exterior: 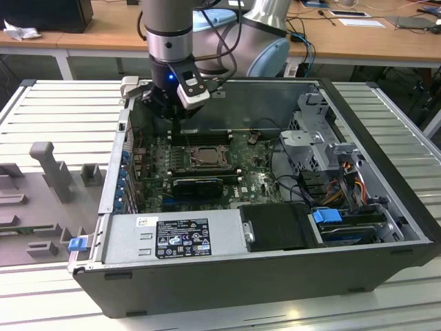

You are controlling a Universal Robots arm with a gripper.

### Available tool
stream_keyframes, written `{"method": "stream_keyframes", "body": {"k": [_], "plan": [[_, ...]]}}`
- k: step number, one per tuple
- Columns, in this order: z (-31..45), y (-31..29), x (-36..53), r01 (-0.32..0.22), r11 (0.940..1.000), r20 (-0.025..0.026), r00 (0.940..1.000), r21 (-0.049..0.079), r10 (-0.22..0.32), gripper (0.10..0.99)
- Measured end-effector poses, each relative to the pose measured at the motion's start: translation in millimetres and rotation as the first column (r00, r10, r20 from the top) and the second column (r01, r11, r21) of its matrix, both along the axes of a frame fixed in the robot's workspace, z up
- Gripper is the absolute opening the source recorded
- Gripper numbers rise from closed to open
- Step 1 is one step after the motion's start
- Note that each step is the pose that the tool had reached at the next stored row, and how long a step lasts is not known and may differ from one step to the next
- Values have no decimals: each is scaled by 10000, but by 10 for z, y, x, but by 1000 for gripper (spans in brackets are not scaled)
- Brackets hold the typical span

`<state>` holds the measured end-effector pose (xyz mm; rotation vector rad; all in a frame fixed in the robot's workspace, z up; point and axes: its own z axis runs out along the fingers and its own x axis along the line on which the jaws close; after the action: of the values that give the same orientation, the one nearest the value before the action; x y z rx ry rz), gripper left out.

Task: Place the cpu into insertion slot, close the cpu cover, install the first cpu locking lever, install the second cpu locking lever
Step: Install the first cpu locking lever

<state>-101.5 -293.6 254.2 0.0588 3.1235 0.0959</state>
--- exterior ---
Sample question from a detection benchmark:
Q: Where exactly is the metal CPU locking lever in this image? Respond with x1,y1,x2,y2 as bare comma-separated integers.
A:
183,134,196,163

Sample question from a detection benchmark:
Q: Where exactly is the CPU with silver top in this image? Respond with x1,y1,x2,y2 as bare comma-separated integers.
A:
195,148,223,163

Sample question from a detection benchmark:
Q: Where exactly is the metal socket cover frame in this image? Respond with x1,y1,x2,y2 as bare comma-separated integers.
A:
188,146,230,168

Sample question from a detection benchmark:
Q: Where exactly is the CPU socket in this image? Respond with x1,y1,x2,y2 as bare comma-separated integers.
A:
187,145,231,170

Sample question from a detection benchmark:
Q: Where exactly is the grey case latch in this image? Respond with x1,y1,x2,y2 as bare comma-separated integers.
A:
119,75,141,101

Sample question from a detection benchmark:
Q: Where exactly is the wooden desk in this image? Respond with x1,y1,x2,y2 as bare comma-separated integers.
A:
0,0,152,82
285,0,441,90

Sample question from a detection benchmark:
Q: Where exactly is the black graphics card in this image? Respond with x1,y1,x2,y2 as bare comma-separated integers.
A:
171,177,224,200

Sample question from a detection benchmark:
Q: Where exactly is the green motherboard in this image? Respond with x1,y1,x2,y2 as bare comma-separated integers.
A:
136,129,287,213

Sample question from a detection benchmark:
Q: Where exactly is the black computer box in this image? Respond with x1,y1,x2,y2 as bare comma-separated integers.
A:
0,0,94,34

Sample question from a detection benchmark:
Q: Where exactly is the grey power supply unit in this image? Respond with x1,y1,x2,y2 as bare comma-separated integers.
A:
90,210,252,265

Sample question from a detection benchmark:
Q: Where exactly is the grey metal drive cage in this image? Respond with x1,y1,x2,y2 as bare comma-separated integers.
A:
278,92,366,177

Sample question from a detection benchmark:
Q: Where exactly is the crumpled white paper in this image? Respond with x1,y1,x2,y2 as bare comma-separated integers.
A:
2,19,41,41

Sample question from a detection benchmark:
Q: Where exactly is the grey parts rack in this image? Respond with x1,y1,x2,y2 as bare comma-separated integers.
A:
0,141,106,268

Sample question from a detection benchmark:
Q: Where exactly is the black plastic shroud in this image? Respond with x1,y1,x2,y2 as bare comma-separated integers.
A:
238,202,314,253

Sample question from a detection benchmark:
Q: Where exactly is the black and grey PC case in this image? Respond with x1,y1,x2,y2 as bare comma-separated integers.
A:
67,76,441,320

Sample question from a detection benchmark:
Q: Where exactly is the hard disk in blue carrier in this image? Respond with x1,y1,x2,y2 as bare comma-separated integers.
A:
311,208,378,246

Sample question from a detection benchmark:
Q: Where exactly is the green RAM stick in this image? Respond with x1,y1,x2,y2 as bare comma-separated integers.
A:
0,225,37,239

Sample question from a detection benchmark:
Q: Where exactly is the white paper sheet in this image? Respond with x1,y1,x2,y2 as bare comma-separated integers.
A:
338,17,387,29

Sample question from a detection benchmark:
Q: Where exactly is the grey folder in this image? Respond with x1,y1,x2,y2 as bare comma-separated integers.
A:
384,14,435,34

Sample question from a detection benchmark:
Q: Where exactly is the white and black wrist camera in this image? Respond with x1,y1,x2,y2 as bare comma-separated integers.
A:
174,63,212,112

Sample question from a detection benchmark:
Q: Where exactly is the blue cable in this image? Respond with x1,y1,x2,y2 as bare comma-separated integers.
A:
291,30,317,81

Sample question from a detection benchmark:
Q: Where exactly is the orange yellow wire bundle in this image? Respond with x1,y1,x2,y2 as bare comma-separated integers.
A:
322,161,368,208

